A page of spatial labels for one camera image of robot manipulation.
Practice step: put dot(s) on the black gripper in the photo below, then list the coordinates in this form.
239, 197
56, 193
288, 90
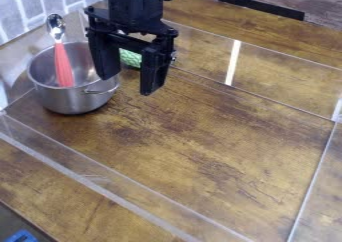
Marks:
131, 23

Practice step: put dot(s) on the pink handled metal spoon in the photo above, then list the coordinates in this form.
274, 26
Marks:
56, 28

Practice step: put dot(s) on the green bitter melon toy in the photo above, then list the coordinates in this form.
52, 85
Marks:
130, 58

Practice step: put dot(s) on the blue object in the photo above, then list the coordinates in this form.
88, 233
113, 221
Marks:
21, 236

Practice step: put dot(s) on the black wall strip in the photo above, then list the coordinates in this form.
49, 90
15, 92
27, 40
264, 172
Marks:
267, 8

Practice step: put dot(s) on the clear acrylic enclosure wall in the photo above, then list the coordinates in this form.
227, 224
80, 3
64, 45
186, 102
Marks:
227, 157

